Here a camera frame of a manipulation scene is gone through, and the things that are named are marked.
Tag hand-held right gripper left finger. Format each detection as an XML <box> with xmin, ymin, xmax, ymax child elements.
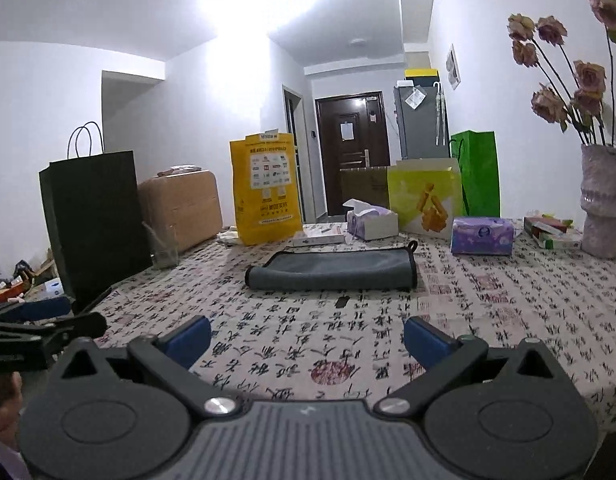
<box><xmin>53</xmin><ymin>316</ymin><xmax>241</xmax><ymax>419</ymax></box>

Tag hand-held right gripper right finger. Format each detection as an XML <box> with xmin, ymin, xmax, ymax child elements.
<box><xmin>376</xmin><ymin>316</ymin><xmax>564</xmax><ymax>417</ymax></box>

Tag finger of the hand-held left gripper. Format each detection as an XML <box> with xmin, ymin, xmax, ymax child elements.
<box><xmin>0</xmin><ymin>312</ymin><xmax>109</xmax><ymax>352</ymax></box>
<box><xmin>0</xmin><ymin>295</ymin><xmax>72</xmax><ymax>325</ymax></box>

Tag grey towel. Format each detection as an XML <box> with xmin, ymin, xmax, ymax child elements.
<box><xmin>245</xmin><ymin>241</ymin><xmax>420</xmax><ymax>291</ymax></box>

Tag person's left hand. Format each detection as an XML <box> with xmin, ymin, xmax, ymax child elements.
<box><xmin>0</xmin><ymin>373</ymin><xmax>25</xmax><ymax>434</ymax></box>

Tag floor clutter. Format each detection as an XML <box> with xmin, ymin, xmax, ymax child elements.
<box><xmin>0</xmin><ymin>259</ymin><xmax>65</xmax><ymax>307</ymax></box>

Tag calligraphy printed tablecloth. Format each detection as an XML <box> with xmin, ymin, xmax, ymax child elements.
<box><xmin>85</xmin><ymin>220</ymin><xmax>616</xmax><ymax>433</ymax></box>

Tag clear glass cup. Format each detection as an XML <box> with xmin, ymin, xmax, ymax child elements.
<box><xmin>142</xmin><ymin>222</ymin><xmax>179</xmax><ymax>269</ymax></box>

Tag black paper bag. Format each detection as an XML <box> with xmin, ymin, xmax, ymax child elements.
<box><xmin>38</xmin><ymin>121</ymin><xmax>154</xmax><ymax>312</ymax></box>

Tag purple tissue pack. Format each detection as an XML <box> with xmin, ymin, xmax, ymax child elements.
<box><xmin>451</xmin><ymin>217</ymin><xmax>515</xmax><ymax>255</ymax></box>

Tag white purple tissue box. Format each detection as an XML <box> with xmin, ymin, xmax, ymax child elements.
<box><xmin>342</xmin><ymin>198</ymin><xmax>400</xmax><ymax>242</ymax></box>

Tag brown cardboard box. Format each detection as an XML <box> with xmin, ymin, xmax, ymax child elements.
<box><xmin>137</xmin><ymin>169</ymin><xmax>223</xmax><ymax>254</ymax></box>

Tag yellow-green gift bag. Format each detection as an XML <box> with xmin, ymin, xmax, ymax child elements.
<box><xmin>387</xmin><ymin>158</ymin><xmax>464</xmax><ymax>240</ymax></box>

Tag flat white box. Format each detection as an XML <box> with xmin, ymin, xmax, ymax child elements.
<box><xmin>290</xmin><ymin>231</ymin><xmax>347</xmax><ymax>248</ymax></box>

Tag small medicine boxes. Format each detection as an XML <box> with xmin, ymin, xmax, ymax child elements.
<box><xmin>523</xmin><ymin>212</ymin><xmax>584</xmax><ymax>250</ymax></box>

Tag brown paper bag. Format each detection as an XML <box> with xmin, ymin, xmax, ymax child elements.
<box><xmin>340</xmin><ymin>166</ymin><xmax>391</xmax><ymax>210</ymax></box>

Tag yellow printed shopping bag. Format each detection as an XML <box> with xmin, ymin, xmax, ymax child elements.
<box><xmin>230</xmin><ymin>132</ymin><xmax>305</xmax><ymax>247</ymax></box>

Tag green paper bag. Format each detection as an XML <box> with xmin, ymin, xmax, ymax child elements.
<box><xmin>449</xmin><ymin>130</ymin><xmax>501</xmax><ymax>219</ymax></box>

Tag dark brown door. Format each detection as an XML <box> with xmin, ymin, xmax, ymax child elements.
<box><xmin>315</xmin><ymin>92</ymin><xmax>391</xmax><ymax>217</ymax></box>

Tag grey refrigerator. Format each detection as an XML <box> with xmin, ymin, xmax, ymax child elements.
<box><xmin>393</xmin><ymin>84</ymin><xmax>449</xmax><ymax>162</ymax></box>

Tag white textured vase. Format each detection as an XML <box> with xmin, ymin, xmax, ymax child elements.
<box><xmin>580</xmin><ymin>143</ymin><xmax>616</xmax><ymax>260</ymax></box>

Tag white folded umbrella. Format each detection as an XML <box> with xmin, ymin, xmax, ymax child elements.
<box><xmin>435</xmin><ymin>82</ymin><xmax>449</xmax><ymax>147</ymax></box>

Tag dried pink roses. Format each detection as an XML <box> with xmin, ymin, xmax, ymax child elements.
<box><xmin>506</xmin><ymin>0</ymin><xmax>616</xmax><ymax>150</ymax></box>

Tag white wall picture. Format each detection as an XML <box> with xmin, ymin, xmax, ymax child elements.
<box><xmin>445</xmin><ymin>43</ymin><xmax>461</xmax><ymax>91</ymax></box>

